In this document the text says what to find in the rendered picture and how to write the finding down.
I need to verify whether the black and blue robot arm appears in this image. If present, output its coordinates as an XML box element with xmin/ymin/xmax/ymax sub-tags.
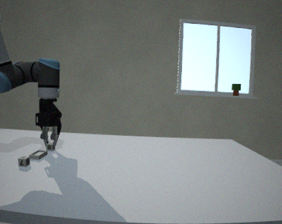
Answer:
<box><xmin>0</xmin><ymin>30</ymin><xmax>60</xmax><ymax>99</ymax></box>

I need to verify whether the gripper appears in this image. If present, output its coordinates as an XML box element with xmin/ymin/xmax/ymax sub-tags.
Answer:
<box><xmin>36</xmin><ymin>99</ymin><xmax>62</xmax><ymax>148</ymax></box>

